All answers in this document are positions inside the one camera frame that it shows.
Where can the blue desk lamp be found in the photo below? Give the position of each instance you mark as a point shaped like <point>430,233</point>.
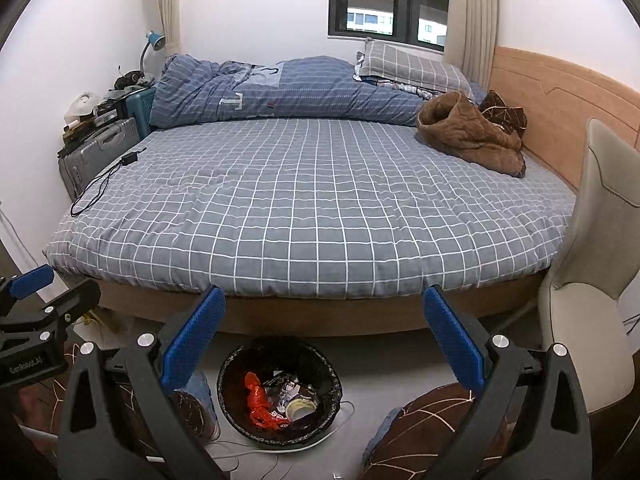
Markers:
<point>156,40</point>

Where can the white round gadget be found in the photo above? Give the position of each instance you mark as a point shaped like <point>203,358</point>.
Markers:
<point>82,102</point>

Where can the grey checked pillow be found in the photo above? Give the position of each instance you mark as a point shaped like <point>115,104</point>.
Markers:
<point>410,65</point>

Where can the pile of dark items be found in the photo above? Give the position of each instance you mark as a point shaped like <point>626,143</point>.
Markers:
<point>100,115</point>

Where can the dark brown patterned garment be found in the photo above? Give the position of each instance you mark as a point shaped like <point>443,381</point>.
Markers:
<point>505,115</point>

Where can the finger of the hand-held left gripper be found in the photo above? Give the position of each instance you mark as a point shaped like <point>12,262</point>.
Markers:
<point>65,305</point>
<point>30,280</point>

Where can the beige chair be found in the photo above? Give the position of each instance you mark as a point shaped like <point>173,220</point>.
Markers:
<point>590,260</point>

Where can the black lined trash bin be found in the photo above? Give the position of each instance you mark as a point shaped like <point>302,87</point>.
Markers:
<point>235,385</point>

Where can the red plastic bag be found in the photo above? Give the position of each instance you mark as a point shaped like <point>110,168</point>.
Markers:
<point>257,400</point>

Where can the dark cloth bundle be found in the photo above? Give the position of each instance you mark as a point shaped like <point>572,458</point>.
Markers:
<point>131,79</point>

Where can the person's left hand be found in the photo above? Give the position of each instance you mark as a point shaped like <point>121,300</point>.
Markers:
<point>37,405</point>

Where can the grey suitcase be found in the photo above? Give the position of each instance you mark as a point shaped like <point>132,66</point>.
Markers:
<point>95,155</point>

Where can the blue slipper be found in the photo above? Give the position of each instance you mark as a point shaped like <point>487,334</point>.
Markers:
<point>202,395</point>
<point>382,435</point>

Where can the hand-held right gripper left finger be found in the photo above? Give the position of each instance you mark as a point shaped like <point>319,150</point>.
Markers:
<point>192,340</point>

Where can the wide beige curtain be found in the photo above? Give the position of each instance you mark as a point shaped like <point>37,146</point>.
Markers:
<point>472,15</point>

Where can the brown padded jacket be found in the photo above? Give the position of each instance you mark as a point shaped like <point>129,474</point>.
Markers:
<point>465,135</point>

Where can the blue striped duvet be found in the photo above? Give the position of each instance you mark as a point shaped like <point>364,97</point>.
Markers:
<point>310,90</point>

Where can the teal suitcase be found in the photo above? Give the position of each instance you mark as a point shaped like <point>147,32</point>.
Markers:
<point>140,110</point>

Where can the yellow paper cup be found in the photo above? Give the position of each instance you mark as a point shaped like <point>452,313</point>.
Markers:
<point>302,407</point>

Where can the wooden headboard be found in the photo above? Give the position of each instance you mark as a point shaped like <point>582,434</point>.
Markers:
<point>550,110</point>

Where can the narrow beige curtain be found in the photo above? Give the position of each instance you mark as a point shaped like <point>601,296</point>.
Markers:
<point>170,0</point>

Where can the brown patterned trouser leg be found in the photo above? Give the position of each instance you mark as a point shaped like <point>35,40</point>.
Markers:
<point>430,435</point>
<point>187,415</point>

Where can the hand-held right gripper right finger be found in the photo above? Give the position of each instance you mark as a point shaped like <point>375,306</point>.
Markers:
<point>452,335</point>

